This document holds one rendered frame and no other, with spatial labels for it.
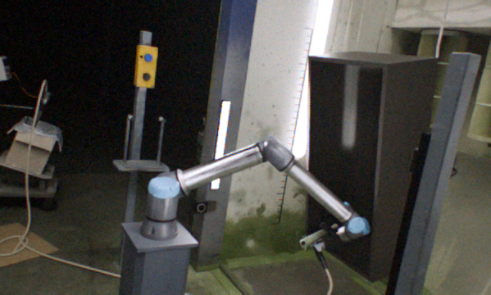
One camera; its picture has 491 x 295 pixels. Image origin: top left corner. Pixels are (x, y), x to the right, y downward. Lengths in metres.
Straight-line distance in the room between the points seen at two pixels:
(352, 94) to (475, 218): 1.28
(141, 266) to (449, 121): 1.52
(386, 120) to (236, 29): 1.21
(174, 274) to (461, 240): 2.06
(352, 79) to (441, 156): 1.74
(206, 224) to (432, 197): 2.16
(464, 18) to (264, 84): 1.41
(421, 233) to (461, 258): 2.17
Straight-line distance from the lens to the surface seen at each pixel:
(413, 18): 3.69
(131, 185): 3.07
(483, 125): 3.29
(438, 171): 1.19
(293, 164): 2.18
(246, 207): 3.26
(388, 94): 2.22
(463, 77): 1.18
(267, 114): 3.13
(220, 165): 2.28
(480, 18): 3.37
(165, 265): 2.20
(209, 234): 3.20
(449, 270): 3.39
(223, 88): 2.92
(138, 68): 2.86
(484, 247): 3.39
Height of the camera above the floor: 1.55
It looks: 11 degrees down
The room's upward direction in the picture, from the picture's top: 8 degrees clockwise
